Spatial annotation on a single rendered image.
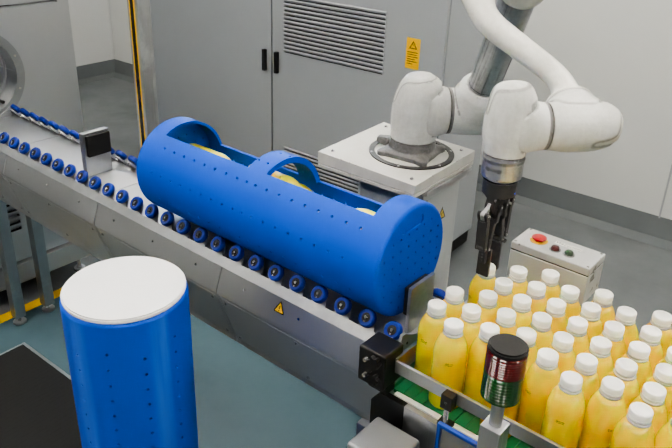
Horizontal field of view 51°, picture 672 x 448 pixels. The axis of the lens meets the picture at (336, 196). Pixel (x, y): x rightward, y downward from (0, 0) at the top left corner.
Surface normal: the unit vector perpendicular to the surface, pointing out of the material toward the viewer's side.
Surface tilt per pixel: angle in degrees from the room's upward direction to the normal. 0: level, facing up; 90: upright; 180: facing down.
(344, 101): 90
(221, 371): 0
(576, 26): 90
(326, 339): 70
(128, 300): 0
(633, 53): 90
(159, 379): 90
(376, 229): 42
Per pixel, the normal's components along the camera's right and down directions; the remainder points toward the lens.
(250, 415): 0.04, -0.91
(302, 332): -0.59, -0.02
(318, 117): -0.62, 0.31
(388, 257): 0.77, 0.29
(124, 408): 0.10, 0.43
